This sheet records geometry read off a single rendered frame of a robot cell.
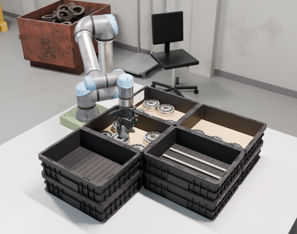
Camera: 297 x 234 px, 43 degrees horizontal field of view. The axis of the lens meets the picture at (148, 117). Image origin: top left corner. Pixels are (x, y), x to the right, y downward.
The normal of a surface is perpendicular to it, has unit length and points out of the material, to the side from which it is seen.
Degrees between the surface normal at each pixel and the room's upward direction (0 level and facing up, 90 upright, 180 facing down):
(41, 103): 0
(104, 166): 0
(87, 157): 0
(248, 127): 90
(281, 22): 90
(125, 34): 90
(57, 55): 90
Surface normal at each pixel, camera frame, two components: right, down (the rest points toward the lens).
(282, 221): 0.00, -0.85
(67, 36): -0.38, 0.48
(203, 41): -0.59, 0.41
